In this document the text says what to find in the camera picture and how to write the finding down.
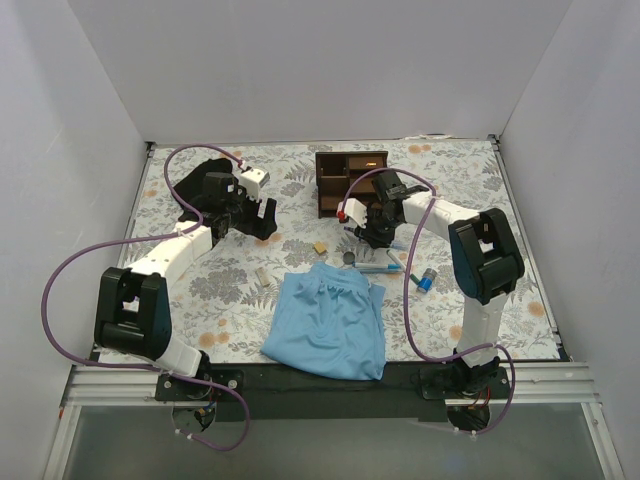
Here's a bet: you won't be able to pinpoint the brown wooden desk organizer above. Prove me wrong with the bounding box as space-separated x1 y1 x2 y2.
315 151 388 218

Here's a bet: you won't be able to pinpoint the white green-tipped marker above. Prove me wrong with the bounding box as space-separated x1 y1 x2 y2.
386 249 420 285

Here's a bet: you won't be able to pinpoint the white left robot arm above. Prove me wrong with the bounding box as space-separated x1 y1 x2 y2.
94 168 277 400

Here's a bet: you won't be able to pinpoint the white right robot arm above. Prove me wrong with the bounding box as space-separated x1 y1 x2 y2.
336 168 525 398

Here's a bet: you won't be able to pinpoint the black folded cloth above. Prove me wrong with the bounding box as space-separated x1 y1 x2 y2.
174 158 235 227

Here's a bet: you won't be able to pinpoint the floral tablecloth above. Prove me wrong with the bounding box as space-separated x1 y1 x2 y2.
97 140 561 366

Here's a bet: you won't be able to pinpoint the light blue shorts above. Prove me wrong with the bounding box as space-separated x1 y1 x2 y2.
261 262 386 381

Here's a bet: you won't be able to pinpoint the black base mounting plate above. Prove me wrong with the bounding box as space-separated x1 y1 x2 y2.
154 360 514 424

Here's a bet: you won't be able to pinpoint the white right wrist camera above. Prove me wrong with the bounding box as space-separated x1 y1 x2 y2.
336 198 367 227

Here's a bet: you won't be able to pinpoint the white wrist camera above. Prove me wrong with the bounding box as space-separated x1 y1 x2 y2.
336 198 367 227
238 167 270 202

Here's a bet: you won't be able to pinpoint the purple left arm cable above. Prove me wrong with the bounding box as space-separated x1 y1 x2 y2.
41 144 251 451

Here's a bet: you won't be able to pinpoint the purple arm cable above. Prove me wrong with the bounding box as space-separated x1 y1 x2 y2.
344 167 516 435
41 144 251 451

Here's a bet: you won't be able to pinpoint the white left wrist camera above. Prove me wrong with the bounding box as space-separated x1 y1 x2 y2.
238 167 270 202

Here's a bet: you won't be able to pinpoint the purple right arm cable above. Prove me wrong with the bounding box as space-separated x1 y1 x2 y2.
344 167 516 435

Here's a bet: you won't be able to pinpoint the aluminium frame rail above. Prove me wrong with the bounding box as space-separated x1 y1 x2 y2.
41 363 171 480

